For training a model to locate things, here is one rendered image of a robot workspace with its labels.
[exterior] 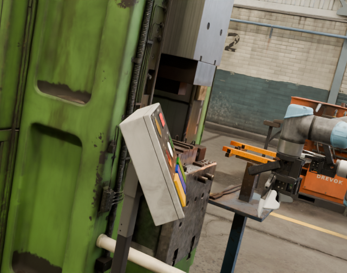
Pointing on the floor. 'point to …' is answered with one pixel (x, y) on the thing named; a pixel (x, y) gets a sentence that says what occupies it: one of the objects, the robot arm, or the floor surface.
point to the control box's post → (125, 233)
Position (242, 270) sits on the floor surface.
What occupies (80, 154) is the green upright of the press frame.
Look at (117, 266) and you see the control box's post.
